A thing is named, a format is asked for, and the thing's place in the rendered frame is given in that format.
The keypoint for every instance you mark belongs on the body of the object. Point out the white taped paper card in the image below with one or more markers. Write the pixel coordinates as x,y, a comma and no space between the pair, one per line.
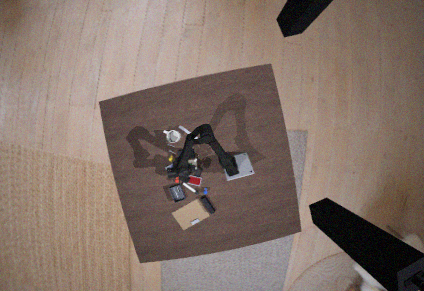
193,162

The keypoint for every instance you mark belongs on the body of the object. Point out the white mug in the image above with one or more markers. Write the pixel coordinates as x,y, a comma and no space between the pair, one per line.
173,136

